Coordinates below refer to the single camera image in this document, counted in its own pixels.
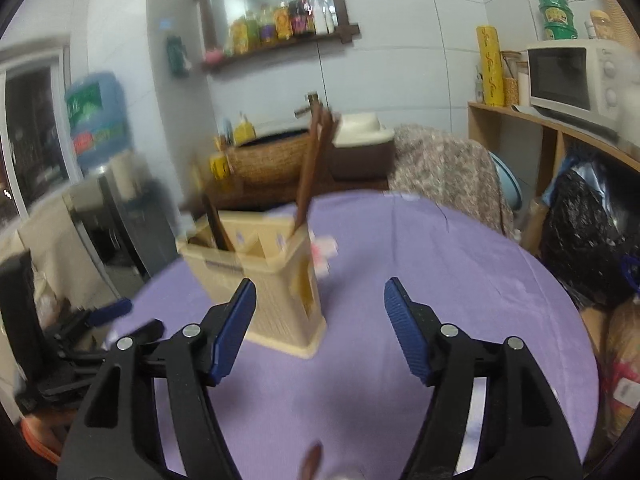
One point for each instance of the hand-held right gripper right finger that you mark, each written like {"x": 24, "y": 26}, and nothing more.
{"x": 407, "y": 332}

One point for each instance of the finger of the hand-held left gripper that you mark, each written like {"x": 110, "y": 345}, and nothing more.
{"x": 111, "y": 310}
{"x": 145, "y": 332}

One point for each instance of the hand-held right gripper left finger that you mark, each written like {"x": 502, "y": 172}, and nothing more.
{"x": 232, "y": 332}

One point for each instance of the cream plastic utensil holder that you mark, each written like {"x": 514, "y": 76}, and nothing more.
{"x": 285, "y": 300}

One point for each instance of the black chopstick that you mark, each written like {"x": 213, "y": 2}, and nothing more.
{"x": 218, "y": 225}

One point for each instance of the brown wooden chopstick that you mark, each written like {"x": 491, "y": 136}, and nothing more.
{"x": 322, "y": 145}
{"x": 309, "y": 160}

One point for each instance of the dark wooden chair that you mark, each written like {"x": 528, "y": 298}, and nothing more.
{"x": 20, "y": 320}

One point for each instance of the grey water dispenser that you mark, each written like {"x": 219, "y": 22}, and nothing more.
{"x": 130, "y": 230}

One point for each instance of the purple floral tablecloth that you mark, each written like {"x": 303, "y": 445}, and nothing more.
{"x": 450, "y": 260}

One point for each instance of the beige cloth cover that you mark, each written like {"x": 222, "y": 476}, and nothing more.
{"x": 50, "y": 240}

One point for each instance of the dark wooden vanity table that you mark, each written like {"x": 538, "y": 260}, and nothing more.
{"x": 250, "y": 195}

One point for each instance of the floral cloth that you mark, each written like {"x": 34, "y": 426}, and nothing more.
{"x": 450, "y": 175}

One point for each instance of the yellow cup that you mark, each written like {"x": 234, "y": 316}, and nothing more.
{"x": 220, "y": 167}

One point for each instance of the wicker wash basin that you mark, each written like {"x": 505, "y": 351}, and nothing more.
{"x": 265, "y": 160}

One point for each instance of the white lidded brown bucket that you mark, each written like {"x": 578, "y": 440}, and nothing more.
{"x": 360, "y": 160}

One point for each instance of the light blue basin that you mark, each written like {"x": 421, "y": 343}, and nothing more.
{"x": 507, "y": 180}

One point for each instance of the blue water jug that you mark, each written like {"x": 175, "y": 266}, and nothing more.
{"x": 95, "y": 120}

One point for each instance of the dark framed window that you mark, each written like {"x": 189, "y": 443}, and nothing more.
{"x": 35, "y": 135}

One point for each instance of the wooden shelf unit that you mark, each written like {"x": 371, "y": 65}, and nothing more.
{"x": 480, "y": 150}

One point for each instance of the yellow soap bottle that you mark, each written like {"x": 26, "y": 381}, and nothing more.
{"x": 244, "y": 132}

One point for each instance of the black plastic bag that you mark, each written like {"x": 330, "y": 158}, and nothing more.
{"x": 585, "y": 230}

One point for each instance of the tan and red bag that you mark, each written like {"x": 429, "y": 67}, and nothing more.
{"x": 620, "y": 350}

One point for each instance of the brass faucet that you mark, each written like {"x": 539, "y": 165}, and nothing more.
{"x": 307, "y": 102}

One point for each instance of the pink soap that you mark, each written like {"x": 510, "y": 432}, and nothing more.
{"x": 214, "y": 55}

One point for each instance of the tall yellow box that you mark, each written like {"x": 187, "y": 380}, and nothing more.
{"x": 489, "y": 65}

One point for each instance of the white microwave oven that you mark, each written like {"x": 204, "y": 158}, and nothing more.
{"x": 555, "y": 75}

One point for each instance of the row of bottles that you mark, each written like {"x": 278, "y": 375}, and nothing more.
{"x": 285, "y": 22}

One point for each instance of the stack of green bowls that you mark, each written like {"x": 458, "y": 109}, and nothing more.
{"x": 555, "y": 12}

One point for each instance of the yellow lidded jar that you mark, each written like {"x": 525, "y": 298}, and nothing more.
{"x": 599, "y": 25}

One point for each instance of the green wall packet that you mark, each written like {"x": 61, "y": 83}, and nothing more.
{"x": 177, "y": 55}

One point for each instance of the wooden wall shelf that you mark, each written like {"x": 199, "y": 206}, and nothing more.
{"x": 280, "y": 47}

